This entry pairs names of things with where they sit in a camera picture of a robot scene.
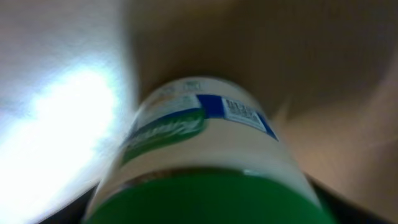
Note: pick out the green lid white jar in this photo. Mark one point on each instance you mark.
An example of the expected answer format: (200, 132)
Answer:
(201, 150)

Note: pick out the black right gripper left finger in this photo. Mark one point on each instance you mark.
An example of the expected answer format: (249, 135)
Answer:
(74, 212)

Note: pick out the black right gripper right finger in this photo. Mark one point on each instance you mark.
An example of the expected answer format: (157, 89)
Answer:
(343, 211)

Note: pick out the white barcode scanner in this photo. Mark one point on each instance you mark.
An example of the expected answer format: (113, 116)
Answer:
(57, 144)

